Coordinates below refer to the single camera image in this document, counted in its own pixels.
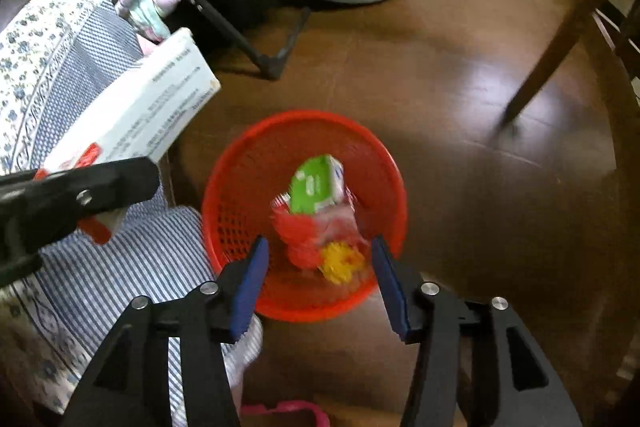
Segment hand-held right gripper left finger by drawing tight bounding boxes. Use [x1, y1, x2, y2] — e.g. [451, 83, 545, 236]
[60, 235, 271, 427]

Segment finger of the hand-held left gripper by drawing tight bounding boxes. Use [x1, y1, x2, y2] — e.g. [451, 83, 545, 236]
[0, 157, 162, 288]

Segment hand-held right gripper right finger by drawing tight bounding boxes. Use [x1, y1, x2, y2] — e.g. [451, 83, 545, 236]
[371, 235, 583, 427]

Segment yellow wrapper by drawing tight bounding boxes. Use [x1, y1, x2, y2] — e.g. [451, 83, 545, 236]
[320, 243, 366, 282]

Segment red wrapper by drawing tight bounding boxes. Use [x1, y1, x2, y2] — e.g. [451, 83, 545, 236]
[272, 202, 326, 270]

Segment pink clear wrapper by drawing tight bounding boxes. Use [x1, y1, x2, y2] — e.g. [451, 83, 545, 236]
[320, 201, 366, 253]

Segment red plastic basket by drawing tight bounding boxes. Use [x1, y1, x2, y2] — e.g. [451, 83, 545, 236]
[201, 109, 408, 323]

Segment white cardboard box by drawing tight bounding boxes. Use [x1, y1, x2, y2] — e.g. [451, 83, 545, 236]
[37, 27, 222, 248]

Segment green drink carton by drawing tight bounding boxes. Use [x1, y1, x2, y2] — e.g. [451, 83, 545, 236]
[289, 154, 348, 215]

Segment blue striped cloth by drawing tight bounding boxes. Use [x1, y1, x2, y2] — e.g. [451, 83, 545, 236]
[10, 202, 263, 427]

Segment mint green cloth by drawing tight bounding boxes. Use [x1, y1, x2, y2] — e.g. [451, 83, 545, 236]
[127, 0, 181, 42]

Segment dark wooden chair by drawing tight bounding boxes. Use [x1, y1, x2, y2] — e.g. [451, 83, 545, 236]
[500, 0, 640, 128]

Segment pink strap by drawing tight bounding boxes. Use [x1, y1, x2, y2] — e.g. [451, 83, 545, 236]
[242, 399, 331, 427]

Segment black folding frame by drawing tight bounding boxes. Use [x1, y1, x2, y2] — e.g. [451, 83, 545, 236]
[167, 0, 313, 80]

